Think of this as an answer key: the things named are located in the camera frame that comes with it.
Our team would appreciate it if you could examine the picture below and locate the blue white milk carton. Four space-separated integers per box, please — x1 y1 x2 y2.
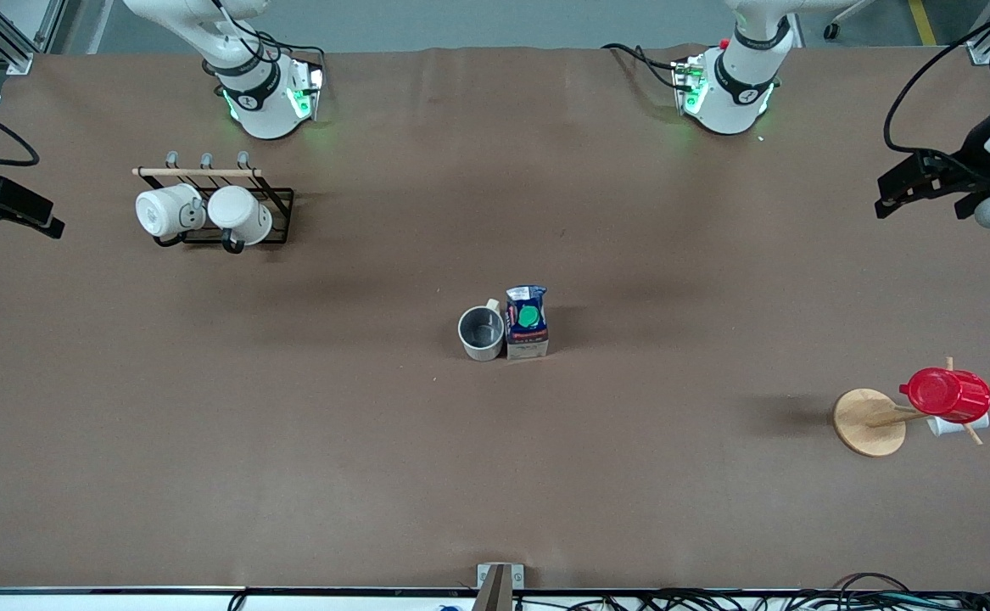
505 285 550 362

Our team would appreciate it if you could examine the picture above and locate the white ribbed cup grey inside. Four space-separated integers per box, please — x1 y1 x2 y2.
458 299 506 362

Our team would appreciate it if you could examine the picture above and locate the red plastic cup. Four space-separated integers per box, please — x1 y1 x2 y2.
899 367 990 424

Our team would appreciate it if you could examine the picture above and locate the small white cup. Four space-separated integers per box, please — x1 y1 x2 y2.
927 412 990 438

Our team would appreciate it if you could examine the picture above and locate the white mug with round print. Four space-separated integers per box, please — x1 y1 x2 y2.
136 183 207 247

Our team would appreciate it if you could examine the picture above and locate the wooden mug tree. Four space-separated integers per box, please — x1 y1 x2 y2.
832 356 990 459

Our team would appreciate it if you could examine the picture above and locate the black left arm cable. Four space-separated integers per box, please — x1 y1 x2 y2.
883 0 990 155

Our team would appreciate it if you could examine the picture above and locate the plain white mug dark handle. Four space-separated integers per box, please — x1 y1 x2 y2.
207 186 273 254

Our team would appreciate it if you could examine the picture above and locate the black wire mug rack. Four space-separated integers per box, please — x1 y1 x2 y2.
132 151 295 254

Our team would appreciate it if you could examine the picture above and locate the black base cable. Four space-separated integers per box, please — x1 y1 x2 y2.
602 42 684 91

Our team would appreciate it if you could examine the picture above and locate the black cable bundle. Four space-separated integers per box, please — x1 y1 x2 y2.
512 573 990 611

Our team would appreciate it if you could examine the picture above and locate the metal table edge bracket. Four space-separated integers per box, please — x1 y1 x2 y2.
476 563 525 611

